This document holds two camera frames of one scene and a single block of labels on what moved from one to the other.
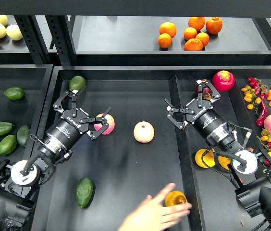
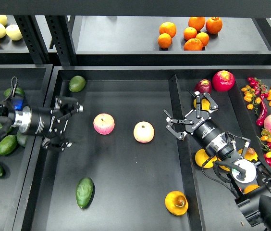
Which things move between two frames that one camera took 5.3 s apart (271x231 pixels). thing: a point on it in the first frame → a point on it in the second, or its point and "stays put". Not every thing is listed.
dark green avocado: (85, 191) stays put
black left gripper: (67, 130) → (52, 124)
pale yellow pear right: (13, 32) stays put
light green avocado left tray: (7, 144) stays put
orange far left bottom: (165, 40) stays put
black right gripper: (205, 118) → (199, 123)
